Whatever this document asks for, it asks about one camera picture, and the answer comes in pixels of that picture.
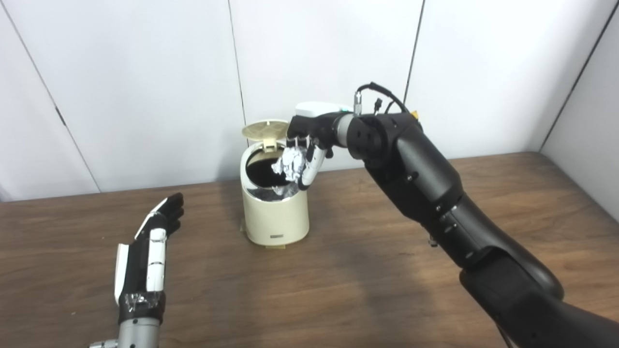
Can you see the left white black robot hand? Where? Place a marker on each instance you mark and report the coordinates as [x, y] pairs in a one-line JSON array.
[[138, 266]]

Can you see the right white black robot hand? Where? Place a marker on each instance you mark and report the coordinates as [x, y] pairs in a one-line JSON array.
[[314, 128]]

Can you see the white paper ball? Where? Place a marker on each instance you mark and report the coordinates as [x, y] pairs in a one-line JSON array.
[[290, 164]]

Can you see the round cream bin lid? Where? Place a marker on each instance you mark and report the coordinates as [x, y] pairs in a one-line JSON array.
[[263, 129]]

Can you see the cream-colored desktop trash bin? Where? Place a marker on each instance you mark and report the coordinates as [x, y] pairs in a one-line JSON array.
[[275, 215]]

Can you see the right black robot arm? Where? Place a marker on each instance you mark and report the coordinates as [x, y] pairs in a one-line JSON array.
[[435, 193]]

